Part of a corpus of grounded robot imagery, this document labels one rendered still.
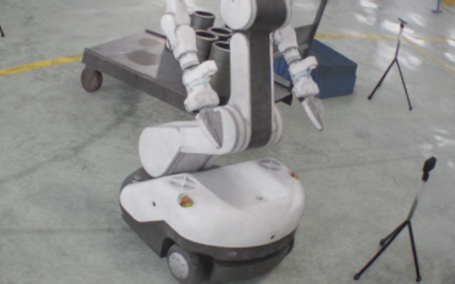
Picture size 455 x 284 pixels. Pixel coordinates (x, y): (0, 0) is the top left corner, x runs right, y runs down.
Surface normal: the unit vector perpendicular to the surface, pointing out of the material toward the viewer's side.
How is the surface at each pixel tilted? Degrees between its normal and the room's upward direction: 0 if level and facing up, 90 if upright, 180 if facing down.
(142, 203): 90
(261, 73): 70
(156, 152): 90
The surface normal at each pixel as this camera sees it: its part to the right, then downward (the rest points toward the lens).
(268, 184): -0.68, -0.14
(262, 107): 0.63, 0.13
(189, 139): -0.77, 0.10
